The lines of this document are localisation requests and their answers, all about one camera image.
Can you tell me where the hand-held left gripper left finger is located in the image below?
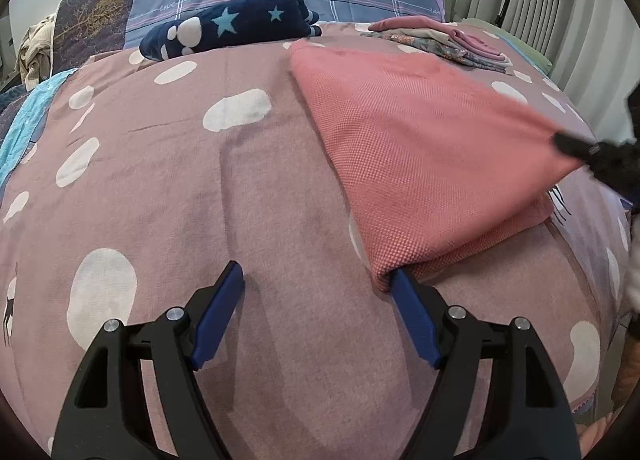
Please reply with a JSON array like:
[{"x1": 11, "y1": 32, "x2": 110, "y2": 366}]
[{"x1": 51, "y1": 261, "x2": 245, "y2": 460}]

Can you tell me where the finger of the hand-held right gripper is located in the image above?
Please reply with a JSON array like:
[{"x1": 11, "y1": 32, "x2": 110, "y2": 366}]
[{"x1": 551, "y1": 132, "x2": 601, "y2": 159}]

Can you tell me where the pink polka dot bedsheet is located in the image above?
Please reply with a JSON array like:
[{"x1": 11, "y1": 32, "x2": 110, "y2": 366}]
[{"x1": 0, "y1": 20, "x2": 631, "y2": 460}]

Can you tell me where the green sheet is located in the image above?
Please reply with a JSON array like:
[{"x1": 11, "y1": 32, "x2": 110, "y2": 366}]
[{"x1": 462, "y1": 17, "x2": 553, "y2": 76}]

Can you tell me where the beige clothing pile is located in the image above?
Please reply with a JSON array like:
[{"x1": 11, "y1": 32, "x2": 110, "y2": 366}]
[{"x1": 15, "y1": 14, "x2": 57, "y2": 91}]

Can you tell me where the dark tree print pillow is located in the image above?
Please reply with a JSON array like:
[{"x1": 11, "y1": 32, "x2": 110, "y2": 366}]
[{"x1": 52, "y1": 0, "x2": 140, "y2": 76}]

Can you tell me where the beige folded garment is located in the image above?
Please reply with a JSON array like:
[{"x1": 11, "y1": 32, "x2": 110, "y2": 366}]
[{"x1": 400, "y1": 27, "x2": 513, "y2": 67}]

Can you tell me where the dark blue fuzzy blanket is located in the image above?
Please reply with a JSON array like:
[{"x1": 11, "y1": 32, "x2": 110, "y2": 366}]
[{"x1": 0, "y1": 85, "x2": 31, "y2": 113}]

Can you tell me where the light blue quilt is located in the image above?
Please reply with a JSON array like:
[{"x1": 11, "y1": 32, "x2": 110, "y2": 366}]
[{"x1": 0, "y1": 67, "x2": 78, "y2": 188}]

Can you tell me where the stack of folded clothes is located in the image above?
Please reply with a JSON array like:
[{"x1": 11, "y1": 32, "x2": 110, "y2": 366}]
[{"x1": 367, "y1": 16, "x2": 506, "y2": 61}]

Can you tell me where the pink knit cloth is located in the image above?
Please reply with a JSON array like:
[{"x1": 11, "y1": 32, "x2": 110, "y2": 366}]
[{"x1": 289, "y1": 40, "x2": 593, "y2": 293}]

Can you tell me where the navy star print blanket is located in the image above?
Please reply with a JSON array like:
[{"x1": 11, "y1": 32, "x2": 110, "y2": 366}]
[{"x1": 139, "y1": 0, "x2": 322, "y2": 61}]

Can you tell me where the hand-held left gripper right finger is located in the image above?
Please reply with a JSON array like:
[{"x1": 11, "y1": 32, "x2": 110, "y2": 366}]
[{"x1": 391, "y1": 269, "x2": 582, "y2": 460}]

